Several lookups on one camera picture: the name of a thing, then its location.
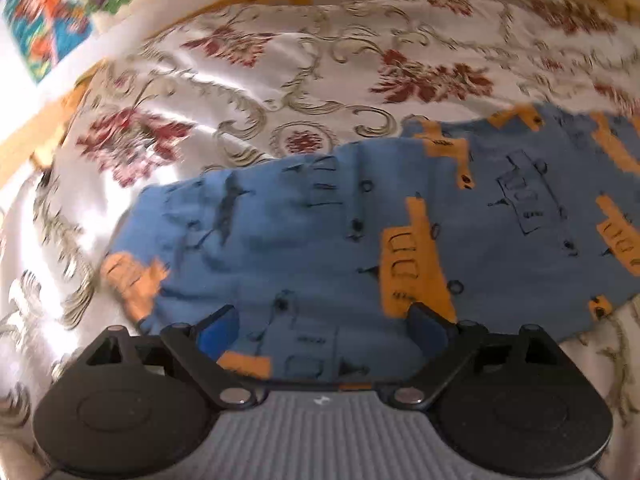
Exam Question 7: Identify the blue pants with orange boats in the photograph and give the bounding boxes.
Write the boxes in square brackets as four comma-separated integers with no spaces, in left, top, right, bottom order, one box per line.
[101,106,639,384]

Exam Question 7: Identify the floral white bedspread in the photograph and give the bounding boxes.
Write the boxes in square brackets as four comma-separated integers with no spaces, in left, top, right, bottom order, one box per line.
[1,0,639,479]

